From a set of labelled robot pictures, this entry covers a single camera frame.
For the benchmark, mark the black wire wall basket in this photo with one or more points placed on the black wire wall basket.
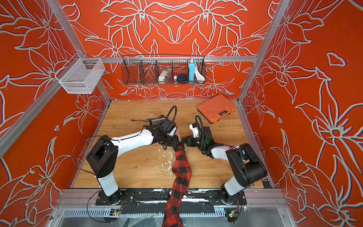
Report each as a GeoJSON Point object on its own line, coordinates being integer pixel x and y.
{"type": "Point", "coordinates": [164, 69]}

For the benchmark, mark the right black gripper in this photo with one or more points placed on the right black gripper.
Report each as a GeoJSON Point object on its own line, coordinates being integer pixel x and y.
{"type": "Point", "coordinates": [191, 142]}

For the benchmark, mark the silver pouch in basket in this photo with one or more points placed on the silver pouch in basket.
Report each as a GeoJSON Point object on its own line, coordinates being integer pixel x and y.
{"type": "Point", "coordinates": [164, 76]}

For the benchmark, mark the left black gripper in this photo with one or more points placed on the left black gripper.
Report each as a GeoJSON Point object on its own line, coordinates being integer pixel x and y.
{"type": "Point", "coordinates": [175, 143]}

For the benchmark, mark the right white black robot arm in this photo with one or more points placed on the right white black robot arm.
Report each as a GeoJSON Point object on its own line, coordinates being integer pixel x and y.
{"type": "Point", "coordinates": [246, 165]}

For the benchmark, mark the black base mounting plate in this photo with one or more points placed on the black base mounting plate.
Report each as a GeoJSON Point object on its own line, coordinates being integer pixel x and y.
{"type": "Point", "coordinates": [196, 202]}

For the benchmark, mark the orange plastic tool case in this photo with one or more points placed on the orange plastic tool case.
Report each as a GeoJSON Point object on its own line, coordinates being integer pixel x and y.
{"type": "Point", "coordinates": [216, 108]}

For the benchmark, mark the dark blue round object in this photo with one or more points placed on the dark blue round object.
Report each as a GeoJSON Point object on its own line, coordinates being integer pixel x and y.
{"type": "Point", "coordinates": [182, 79]}

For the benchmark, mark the clear plastic wall bin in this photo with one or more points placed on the clear plastic wall bin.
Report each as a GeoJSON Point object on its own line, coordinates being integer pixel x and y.
{"type": "Point", "coordinates": [81, 76]}

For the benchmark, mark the red plaid sleeved forearm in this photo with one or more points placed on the red plaid sleeved forearm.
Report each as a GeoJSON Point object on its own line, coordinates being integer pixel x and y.
{"type": "Point", "coordinates": [183, 172]}

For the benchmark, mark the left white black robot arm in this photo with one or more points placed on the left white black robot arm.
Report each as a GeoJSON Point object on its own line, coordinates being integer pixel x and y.
{"type": "Point", "coordinates": [103, 155]}

